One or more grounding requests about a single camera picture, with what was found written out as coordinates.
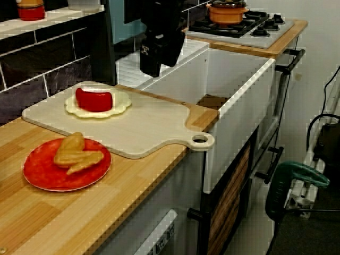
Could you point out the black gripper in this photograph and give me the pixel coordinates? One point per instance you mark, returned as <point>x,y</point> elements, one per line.
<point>164,35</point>

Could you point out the brown toy chicken wing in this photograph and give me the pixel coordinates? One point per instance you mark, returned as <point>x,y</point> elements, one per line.
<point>74,156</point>

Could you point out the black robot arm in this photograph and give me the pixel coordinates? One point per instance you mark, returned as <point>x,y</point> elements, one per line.
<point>162,13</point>

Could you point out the black rectangular panel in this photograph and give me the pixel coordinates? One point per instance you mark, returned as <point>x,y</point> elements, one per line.
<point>131,10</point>

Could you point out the cream flower-shaped plate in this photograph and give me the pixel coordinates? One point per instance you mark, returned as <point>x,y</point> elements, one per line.
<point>122,103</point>

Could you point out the orange toy pot with lid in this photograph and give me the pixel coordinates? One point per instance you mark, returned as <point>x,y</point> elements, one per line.
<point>225,14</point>

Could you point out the grey and black toy hob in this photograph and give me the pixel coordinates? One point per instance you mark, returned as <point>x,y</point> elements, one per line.
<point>239,40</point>

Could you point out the pale wooden cutting board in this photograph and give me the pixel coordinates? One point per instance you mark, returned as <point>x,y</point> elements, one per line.
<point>119,132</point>

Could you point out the white toy sink basin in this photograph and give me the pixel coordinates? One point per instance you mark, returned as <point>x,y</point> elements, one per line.
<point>239,119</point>

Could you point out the black stove knob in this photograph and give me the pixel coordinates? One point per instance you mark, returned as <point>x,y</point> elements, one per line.
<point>277,18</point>
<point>259,32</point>
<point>270,24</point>

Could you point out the white tiled shelf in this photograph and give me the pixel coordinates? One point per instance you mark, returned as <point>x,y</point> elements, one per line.
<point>53,16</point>

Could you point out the red and yellow toy bottle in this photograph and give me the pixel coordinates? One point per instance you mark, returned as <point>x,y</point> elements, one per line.
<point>30,12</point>

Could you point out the wood-pattern cabinet door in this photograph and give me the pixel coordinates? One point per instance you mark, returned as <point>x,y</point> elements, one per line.
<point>228,202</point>

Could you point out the red round plate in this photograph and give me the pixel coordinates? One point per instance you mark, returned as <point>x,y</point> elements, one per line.
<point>40,172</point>

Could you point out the grey toy dishwasher panel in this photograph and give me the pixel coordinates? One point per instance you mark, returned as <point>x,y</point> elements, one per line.
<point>162,233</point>

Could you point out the black device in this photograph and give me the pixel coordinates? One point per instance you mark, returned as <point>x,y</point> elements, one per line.
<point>329,143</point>

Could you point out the black upright post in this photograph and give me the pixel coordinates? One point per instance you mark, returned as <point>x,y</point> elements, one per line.
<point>106,53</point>

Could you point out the white aluminium frame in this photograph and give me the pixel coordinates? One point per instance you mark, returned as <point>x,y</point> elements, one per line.
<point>300,199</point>

